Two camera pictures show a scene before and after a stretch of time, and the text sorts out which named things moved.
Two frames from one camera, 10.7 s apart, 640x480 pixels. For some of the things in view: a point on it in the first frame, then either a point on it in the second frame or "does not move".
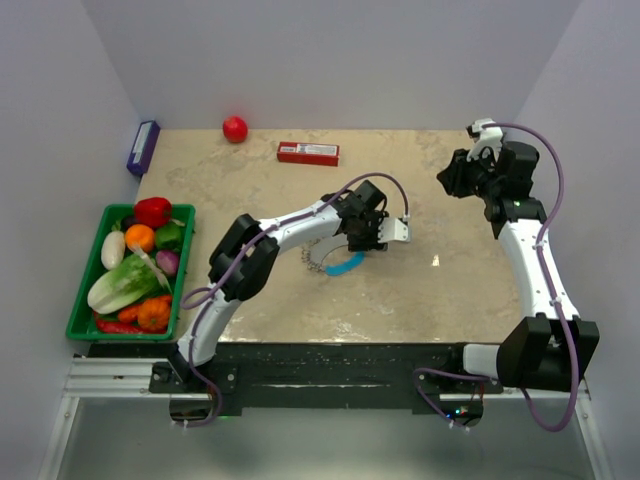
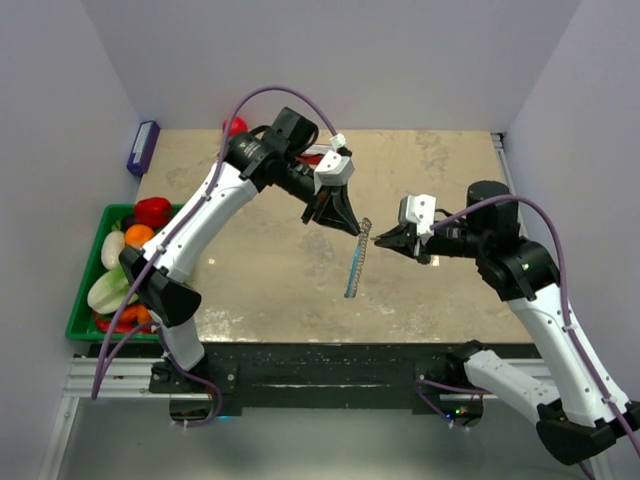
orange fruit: x=140 y=236 does not move
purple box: x=143 y=147 does not move
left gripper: x=371 y=244 → x=332 y=208
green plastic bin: x=81 y=322 does not move
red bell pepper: x=153 y=211 does not move
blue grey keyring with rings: x=339 y=261 → x=365 y=227
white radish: x=112 y=249 does not move
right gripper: x=453 y=182 → x=405 y=239
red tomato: x=235 y=129 does not move
